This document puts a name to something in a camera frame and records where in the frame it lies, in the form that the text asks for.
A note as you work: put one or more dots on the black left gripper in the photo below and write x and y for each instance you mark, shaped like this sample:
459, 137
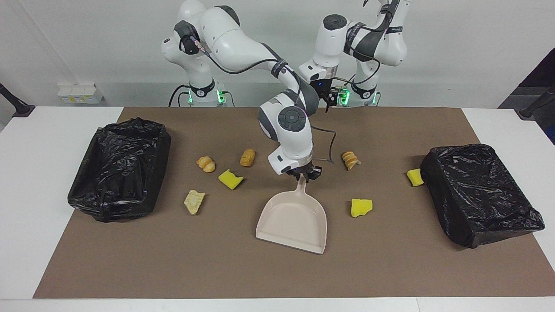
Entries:
324, 86

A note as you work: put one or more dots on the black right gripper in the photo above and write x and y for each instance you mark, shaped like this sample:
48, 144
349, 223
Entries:
314, 170

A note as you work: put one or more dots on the beige plastic dustpan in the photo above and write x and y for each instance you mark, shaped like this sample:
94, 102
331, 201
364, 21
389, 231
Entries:
292, 221

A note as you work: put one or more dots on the large yellow sponge piece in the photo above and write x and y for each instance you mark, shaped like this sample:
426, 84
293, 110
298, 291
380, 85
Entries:
360, 209

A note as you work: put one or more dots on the notched yellow sponge piece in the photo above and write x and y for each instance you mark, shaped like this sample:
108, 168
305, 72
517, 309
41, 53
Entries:
229, 179

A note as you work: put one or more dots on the small yellow sponge piece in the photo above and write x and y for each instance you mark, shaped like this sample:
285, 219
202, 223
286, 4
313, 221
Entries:
415, 177

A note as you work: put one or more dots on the pale bread chunk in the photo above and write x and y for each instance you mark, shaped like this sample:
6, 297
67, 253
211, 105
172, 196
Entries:
194, 203

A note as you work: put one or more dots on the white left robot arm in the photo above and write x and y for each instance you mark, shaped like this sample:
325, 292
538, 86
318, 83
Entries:
383, 41

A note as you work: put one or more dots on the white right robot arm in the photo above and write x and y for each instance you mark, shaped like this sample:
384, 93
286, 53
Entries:
243, 39

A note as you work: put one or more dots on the open bin with black bag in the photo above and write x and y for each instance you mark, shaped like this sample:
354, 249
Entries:
117, 173

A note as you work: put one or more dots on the oval brown bread roll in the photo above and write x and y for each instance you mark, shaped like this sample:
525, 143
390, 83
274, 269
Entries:
247, 157

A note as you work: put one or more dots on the golden croissant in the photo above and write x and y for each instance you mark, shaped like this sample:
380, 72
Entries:
206, 164

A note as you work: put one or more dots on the brown table mat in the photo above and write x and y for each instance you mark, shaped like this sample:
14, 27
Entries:
277, 273

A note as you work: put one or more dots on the box wrapped in black bag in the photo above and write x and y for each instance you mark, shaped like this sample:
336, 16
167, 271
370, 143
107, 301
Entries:
481, 195

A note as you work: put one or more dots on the black stand foot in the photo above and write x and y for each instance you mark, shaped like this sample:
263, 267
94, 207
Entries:
15, 105
535, 105

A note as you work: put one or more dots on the white box on table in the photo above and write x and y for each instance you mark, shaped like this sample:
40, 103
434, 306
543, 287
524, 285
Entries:
80, 94

